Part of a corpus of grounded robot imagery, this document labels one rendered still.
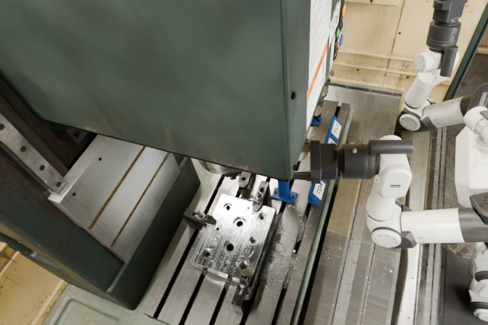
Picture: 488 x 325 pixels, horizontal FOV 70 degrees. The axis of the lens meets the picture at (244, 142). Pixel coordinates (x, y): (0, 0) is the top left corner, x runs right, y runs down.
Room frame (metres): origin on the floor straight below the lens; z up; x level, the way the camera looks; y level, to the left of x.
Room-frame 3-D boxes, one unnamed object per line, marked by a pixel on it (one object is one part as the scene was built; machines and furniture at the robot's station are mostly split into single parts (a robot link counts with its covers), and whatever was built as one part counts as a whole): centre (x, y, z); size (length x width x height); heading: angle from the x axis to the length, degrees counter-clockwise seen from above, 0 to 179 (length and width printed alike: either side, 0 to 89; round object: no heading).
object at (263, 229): (0.57, 0.10, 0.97); 0.29 x 0.23 x 0.05; 150
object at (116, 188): (0.78, 0.43, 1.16); 0.48 x 0.05 x 0.51; 150
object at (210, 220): (0.66, 0.22, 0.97); 0.13 x 0.03 x 0.15; 60
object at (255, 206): (0.70, -0.02, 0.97); 0.13 x 0.03 x 0.15; 150
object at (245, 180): (0.90, -0.01, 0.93); 0.26 x 0.05 x 0.06; 155
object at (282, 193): (0.74, -0.12, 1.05); 0.10 x 0.05 x 0.30; 60
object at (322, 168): (0.49, -0.21, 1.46); 0.13 x 0.12 x 0.10; 166
